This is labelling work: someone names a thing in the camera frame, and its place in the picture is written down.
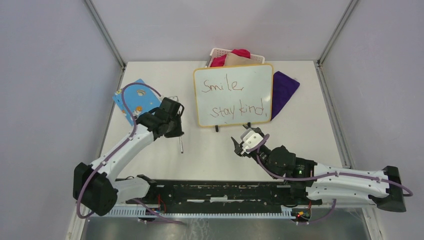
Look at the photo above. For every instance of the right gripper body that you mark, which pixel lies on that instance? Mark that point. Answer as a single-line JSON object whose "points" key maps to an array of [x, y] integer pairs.
{"points": [[254, 153]]}

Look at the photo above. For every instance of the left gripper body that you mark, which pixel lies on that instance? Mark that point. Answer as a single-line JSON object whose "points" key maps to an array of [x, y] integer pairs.
{"points": [[175, 128]]}

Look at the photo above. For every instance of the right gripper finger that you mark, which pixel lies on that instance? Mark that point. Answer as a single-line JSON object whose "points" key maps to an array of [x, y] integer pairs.
{"points": [[254, 129], [237, 148]]}

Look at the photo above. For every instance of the brown capped whiteboard marker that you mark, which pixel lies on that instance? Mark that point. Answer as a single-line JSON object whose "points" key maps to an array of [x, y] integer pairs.
{"points": [[181, 145]]}

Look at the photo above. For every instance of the yellow framed whiteboard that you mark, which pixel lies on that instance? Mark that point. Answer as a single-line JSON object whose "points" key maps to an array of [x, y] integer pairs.
{"points": [[233, 95]]}

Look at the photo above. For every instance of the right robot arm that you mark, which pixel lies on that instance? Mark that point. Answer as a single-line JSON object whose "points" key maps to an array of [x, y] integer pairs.
{"points": [[309, 179]]}

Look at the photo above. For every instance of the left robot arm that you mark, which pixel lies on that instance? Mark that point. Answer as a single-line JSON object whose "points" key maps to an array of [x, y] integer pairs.
{"points": [[96, 185]]}

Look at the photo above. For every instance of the purple cloth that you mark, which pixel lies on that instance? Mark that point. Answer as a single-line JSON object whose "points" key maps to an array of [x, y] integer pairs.
{"points": [[283, 89]]}

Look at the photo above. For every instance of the beige folded cloth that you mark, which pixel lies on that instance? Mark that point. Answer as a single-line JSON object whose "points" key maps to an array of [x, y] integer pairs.
{"points": [[232, 59]]}

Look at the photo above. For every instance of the pink red cloth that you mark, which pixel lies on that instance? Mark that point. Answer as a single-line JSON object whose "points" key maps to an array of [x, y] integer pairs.
{"points": [[219, 61]]}

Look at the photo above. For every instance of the white plastic basket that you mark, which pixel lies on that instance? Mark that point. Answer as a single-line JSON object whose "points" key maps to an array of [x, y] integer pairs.
{"points": [[216, 52]]}

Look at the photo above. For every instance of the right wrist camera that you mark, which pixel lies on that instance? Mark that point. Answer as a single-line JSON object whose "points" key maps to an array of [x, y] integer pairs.
{"points": [[248, 135]]}

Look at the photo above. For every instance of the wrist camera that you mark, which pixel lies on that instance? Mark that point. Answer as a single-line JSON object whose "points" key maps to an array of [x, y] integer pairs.
{"points": [[248, 135], [174, 100]]}

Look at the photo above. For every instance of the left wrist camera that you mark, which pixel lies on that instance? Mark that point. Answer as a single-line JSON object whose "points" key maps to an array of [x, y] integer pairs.
{"points": [[174, 100]]}

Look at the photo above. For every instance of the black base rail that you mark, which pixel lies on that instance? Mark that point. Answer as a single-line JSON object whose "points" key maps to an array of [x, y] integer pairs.
{"points": [[222, 197]]}

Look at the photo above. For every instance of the white slotted cable duct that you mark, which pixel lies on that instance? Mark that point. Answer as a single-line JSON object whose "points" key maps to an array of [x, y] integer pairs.
{"points": [[141, 212]]}

